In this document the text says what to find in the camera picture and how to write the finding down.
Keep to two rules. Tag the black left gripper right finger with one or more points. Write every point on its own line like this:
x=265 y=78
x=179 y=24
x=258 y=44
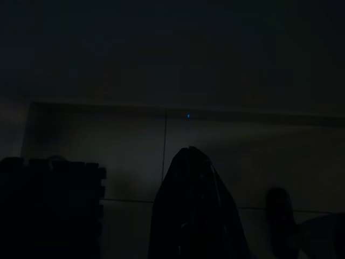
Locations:
x=215 y=224

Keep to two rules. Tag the robot left leg black foot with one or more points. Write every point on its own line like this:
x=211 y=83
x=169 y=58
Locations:
x=280 y=215

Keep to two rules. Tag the black interlocking foam mat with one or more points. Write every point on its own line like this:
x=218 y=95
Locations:
x=48 y=210

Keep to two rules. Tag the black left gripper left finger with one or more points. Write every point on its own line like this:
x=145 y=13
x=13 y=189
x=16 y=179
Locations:
x=172 y=215

